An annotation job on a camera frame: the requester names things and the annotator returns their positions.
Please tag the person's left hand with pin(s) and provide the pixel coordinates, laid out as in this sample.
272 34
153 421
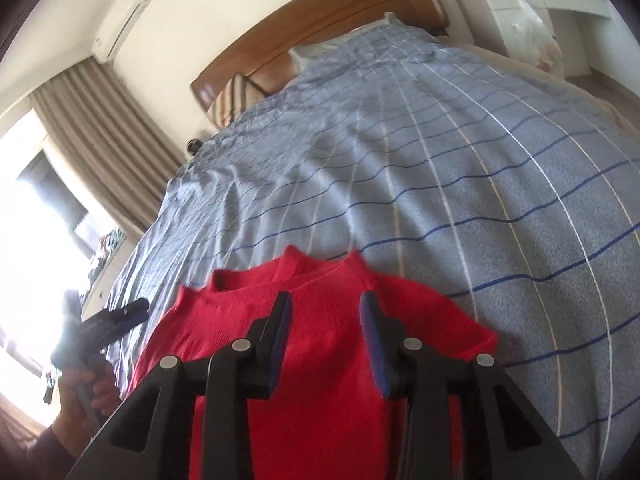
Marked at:
75 410

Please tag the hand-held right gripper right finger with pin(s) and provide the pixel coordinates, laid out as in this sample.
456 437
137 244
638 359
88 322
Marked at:
372 345

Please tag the white air conditioner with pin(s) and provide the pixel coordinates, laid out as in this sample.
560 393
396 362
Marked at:
120 25

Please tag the person's left forearm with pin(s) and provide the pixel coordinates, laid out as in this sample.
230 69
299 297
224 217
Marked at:
50 452

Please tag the colourful windowsill clutter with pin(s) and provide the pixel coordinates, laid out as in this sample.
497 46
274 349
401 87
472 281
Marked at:
107 252

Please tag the dark round bedside object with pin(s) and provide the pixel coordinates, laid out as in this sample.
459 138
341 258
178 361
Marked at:
193 146

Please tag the clear plastic bag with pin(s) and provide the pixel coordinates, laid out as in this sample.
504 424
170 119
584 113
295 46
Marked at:
535 35

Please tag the beige curtain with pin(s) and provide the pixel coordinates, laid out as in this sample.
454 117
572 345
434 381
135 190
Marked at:
100 125

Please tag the striped pillow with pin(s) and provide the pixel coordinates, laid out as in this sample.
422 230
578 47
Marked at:
230 102

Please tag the white desk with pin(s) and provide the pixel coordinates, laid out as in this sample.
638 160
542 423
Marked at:
495 0

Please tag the white pillow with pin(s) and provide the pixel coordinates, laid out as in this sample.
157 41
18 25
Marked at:
310 52

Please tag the red knit sweater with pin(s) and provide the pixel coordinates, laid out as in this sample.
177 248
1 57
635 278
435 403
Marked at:
325 320

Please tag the blue plaid duvet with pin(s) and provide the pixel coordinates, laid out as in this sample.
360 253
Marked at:
425 185

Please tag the wooden headboard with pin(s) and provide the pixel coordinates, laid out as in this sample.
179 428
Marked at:
310 25

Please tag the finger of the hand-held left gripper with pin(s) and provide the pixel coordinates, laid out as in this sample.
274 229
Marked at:
71 310
132 310

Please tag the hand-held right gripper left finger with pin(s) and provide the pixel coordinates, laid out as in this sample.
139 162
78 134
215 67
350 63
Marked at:
281 340

